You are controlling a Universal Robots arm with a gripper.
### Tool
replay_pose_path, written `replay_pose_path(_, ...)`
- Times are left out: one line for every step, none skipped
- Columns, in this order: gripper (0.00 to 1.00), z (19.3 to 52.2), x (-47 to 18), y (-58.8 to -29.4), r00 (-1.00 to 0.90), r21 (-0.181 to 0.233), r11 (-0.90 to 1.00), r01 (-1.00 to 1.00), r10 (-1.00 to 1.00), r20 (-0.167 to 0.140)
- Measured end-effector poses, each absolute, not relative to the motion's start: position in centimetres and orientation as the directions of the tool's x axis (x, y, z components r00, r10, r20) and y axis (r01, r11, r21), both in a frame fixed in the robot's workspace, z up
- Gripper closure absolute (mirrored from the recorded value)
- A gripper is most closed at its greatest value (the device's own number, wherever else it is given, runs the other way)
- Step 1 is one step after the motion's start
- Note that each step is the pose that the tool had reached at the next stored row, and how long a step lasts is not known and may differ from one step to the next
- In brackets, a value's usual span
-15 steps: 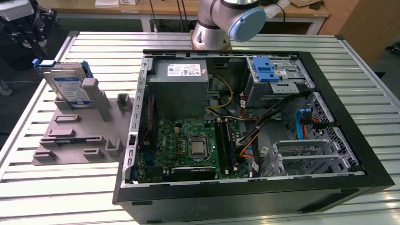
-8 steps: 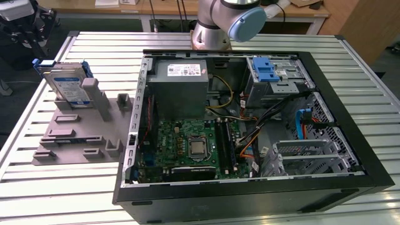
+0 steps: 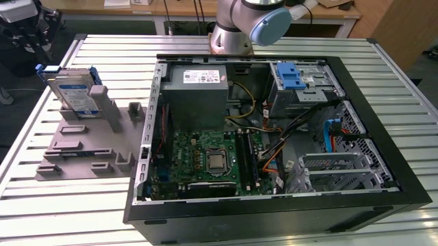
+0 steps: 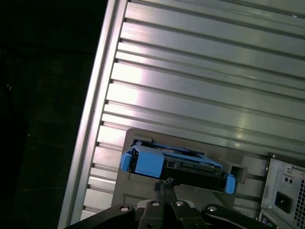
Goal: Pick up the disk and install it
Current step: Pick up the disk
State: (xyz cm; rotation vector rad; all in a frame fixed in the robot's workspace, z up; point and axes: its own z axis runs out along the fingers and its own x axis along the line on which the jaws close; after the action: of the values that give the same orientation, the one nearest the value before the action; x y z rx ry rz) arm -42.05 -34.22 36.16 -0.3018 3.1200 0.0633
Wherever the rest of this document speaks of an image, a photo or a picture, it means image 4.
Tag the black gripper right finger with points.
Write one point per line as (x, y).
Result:
(186, 217)

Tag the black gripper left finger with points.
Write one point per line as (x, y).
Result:
(152, 214)

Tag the hard disk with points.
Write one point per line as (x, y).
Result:
(147, 164)

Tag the grey parts rack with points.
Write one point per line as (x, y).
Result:
(202, 149)

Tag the black PC case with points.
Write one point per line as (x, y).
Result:
(265, 176)

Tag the grey power supply unit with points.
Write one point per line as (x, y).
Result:
(283, 201)

